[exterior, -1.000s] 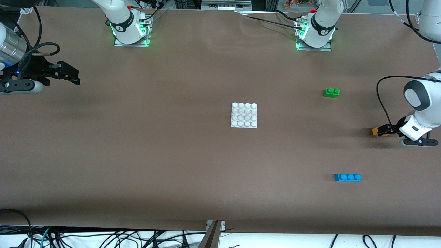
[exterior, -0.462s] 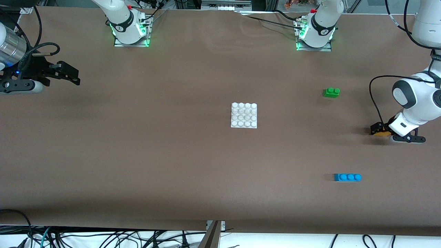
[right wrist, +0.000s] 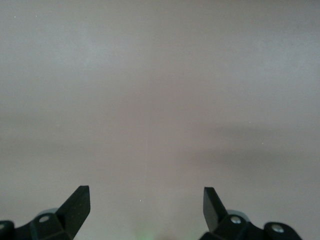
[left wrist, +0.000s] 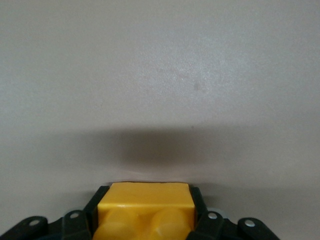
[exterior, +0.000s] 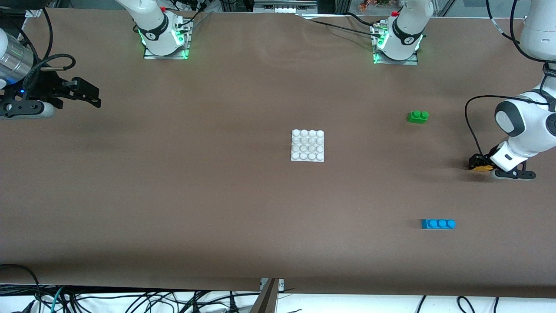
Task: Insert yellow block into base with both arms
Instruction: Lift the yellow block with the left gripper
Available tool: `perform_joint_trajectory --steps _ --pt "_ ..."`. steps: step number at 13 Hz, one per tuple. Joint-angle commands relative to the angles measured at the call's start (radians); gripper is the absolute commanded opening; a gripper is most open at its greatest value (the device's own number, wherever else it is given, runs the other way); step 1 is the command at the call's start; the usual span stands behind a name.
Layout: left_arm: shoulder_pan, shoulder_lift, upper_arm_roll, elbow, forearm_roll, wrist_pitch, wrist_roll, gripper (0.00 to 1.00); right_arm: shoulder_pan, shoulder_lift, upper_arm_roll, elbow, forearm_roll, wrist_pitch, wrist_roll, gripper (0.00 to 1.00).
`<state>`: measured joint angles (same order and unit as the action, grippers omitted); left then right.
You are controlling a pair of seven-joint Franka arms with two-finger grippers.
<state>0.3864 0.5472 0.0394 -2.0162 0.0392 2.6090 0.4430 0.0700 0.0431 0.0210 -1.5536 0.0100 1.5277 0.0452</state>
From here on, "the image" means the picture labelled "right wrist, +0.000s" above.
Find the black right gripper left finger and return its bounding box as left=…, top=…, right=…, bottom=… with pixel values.
left=0, top=185, right=91, bottom=240

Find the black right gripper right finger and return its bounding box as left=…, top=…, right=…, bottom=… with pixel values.
left=201, top=186, right=303, bottom=240

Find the brown table cover sheet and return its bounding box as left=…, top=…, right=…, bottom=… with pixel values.
left=0, top=0, right=320, bottom=240

